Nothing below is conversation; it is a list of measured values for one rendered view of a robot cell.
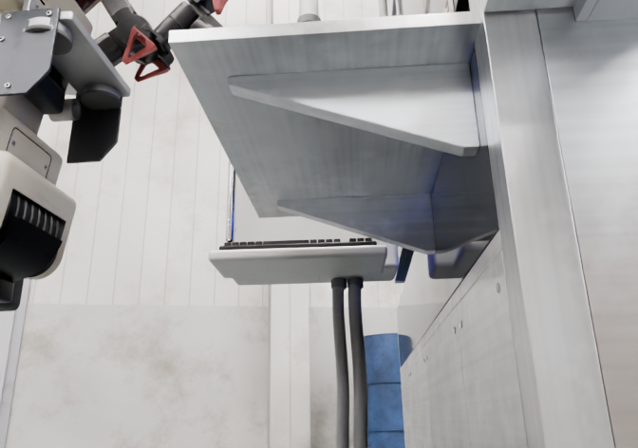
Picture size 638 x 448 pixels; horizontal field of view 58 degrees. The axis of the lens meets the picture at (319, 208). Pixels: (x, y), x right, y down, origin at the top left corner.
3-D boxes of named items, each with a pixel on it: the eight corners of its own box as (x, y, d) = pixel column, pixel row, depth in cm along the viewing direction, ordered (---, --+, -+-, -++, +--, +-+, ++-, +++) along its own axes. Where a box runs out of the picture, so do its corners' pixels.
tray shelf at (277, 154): (459, 209, 138) (458, 201, 139) (545, 19, 72) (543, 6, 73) (259, 217, 141) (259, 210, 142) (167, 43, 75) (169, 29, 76)
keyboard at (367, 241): (374, 259, 159) (374, 251, 159) (377, 245, 145) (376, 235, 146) (229, 264, 160) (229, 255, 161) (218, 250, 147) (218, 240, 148)
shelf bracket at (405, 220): (434, 253, 126) (428, 197, 131) (436, 250, 123) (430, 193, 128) (278, 260, 128) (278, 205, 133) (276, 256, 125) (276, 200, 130)
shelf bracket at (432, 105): (476, 156, 79) (465, 74, 84) (479, 146, 76) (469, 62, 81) (229, 168, 81) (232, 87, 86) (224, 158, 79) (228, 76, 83)
